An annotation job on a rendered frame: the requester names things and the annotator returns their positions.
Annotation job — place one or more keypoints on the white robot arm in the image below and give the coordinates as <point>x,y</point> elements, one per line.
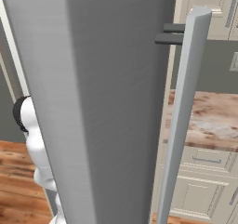
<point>34,147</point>

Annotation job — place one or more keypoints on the grey fridge door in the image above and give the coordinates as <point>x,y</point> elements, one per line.
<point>102,110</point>

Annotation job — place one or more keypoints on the cream base cupboards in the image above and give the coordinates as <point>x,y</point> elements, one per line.
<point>201,184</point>

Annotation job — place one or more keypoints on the grey wall socket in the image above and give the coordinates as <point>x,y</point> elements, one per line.
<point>234,61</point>

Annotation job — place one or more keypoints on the cream wall cupboards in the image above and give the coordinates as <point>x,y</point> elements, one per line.
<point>214,7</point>

